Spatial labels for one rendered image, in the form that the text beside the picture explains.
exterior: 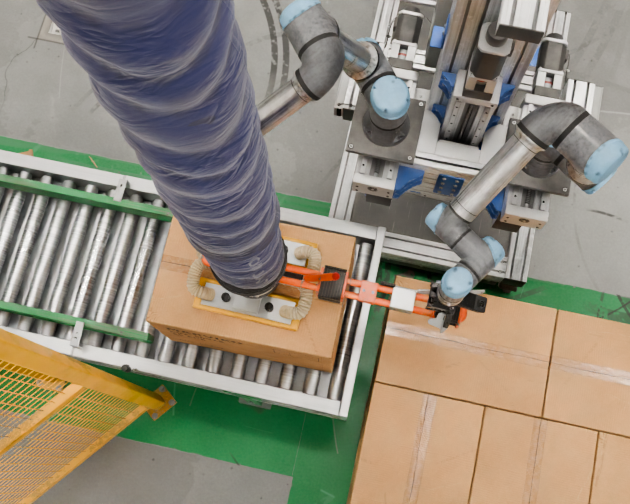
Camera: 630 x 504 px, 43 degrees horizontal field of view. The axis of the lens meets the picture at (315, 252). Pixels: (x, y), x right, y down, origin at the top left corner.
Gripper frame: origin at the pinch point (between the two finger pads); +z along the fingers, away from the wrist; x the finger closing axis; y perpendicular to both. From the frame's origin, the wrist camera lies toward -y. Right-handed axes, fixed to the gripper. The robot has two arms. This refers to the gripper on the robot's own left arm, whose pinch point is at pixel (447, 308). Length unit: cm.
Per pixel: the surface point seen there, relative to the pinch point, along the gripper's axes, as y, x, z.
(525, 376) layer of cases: -37, 6, 54
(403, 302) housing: 13.2, 1.3, -0.8
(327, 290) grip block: 36.0, 2.9, -0.9
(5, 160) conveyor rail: 170, -29, 49
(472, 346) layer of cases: -16, 0, 54
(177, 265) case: 86, 3, 14
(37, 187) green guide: 152, -20, 45
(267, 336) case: 52, 18, 14
